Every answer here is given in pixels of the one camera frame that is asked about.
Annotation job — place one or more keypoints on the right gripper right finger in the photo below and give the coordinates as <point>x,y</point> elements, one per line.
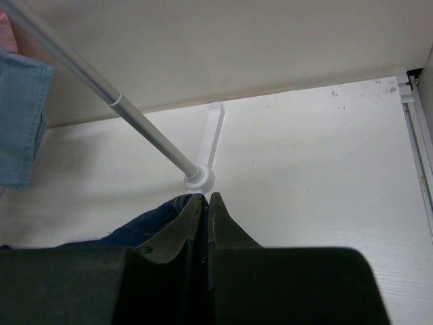
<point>223,231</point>

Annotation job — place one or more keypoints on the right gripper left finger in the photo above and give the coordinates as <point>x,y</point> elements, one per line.
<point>181,236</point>

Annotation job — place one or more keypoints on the dark blue jeans trousers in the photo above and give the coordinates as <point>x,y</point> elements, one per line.
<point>147,225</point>

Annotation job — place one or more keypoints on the right white rack foot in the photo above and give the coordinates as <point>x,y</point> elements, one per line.
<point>203,182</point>

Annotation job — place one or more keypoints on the light blue hanging jeans right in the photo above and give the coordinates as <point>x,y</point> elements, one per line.
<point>25,84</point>

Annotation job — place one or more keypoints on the right grey rack pole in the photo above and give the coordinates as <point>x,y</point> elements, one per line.
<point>21,13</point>

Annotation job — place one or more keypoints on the pink hanging dress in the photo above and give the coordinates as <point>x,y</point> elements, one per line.
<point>7,38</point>

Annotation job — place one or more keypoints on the right side aluminium rail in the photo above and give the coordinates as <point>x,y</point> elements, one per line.
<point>419,135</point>

